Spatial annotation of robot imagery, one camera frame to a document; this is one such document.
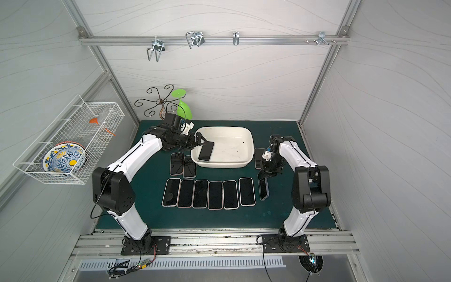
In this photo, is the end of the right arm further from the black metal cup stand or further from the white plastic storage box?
the black metal cup stand

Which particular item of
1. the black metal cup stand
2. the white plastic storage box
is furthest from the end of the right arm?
the black metal cup stand

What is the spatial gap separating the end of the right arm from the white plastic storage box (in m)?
0.22

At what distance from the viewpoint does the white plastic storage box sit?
1038 millimetres

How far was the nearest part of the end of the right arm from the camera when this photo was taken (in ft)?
2.51
